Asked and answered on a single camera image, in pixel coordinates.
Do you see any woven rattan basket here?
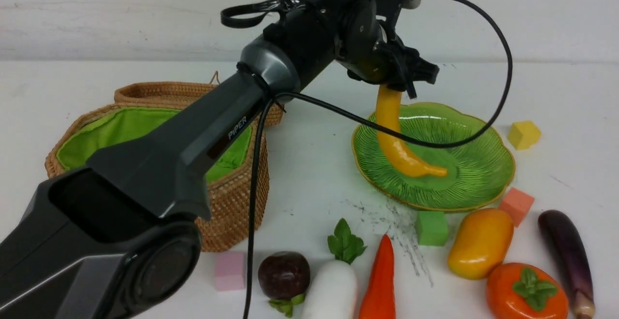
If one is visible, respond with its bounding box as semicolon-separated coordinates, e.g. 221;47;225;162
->
44;103;269;252

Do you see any dark purple mangosteen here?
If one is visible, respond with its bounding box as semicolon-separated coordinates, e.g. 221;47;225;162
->
257;251;311;318

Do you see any orange foam cube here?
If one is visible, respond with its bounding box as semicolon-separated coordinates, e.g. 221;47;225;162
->
498;187;535;227

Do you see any purple eggplant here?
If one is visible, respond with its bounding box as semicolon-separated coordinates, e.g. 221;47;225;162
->
538;210;596;319

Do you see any green foam cube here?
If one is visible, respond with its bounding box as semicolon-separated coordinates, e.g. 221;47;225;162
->
415;211;449;247

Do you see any white radish with leaves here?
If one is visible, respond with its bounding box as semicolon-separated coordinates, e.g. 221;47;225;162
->
301;218;367;319

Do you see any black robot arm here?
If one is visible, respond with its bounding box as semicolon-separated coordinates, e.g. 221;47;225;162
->
1;0;439;319

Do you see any yellow foam cube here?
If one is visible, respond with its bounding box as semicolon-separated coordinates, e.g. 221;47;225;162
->
507;120;542;151

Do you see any orange persimmon with leaves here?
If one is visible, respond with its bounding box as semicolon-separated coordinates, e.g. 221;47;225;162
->
486;262;570;319

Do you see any red chili pepper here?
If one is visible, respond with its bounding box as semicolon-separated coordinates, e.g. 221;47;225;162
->
358;234;396;319

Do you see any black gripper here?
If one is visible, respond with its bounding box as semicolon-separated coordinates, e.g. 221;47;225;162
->
346;19;440;100

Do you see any pink foam cube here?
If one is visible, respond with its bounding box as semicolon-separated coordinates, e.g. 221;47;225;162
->
214;251;246;292

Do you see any yellow orange mango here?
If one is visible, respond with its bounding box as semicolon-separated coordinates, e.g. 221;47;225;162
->
447;207;515;280

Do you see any green glass leaf plate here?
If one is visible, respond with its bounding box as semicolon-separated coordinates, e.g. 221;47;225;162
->
352;102;516;212

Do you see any yellow banana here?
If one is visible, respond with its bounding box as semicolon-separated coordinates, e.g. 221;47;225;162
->
374;85;447;178

